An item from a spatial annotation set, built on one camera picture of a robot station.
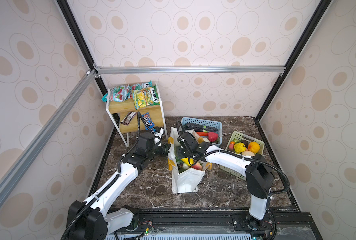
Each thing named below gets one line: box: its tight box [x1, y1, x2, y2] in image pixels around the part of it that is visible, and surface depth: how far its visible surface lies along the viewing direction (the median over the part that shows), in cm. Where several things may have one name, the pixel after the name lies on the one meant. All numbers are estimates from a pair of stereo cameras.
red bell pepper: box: [207, 132, 219, 142], surface depth 105 cm
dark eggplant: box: [184, 123, 219, 133], surface depth 112 cm
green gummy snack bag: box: [101, 84, 133, 103], surface depth 84 cm
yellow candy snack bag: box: [131, 88, 148, 110], surface depth 81 cm
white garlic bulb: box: [241, 150, 255, 157], surface depth 96 cm
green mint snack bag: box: [143, 83, 160, 106], surface depth 83 cm
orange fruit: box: [247, 141, 261, 154], surface depth 96 cm
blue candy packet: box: [141, 112, 157, 132], surface depth 96 cm
